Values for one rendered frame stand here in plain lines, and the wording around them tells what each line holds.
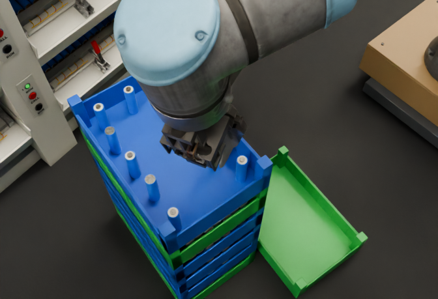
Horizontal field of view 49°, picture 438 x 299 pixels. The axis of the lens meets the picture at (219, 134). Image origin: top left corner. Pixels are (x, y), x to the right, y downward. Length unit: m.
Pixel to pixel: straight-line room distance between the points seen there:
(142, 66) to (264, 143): 0.95
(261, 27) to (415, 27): 1.08
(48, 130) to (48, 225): 0.24
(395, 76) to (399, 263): 0.49
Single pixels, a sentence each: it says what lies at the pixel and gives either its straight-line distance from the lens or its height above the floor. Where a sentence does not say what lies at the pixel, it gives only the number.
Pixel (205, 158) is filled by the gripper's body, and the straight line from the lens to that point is 0.59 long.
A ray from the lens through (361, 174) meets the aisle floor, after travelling 1.33.
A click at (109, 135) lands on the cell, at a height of 0.47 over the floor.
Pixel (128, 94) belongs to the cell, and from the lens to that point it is 0.85.
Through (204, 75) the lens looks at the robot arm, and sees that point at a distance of 0.42.
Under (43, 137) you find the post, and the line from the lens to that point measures 1.26.
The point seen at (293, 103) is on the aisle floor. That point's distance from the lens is 1.41.
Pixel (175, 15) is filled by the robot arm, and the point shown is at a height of 0.85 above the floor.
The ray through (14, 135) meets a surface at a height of 0.16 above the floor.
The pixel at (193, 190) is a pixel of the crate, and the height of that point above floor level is 0.40.
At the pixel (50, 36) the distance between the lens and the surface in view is 1.13.
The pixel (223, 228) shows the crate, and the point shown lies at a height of 0.36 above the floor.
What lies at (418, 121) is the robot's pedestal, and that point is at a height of 0.06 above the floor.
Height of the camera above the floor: 1.13
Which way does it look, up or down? 58 degrees down
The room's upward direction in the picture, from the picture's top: straight up
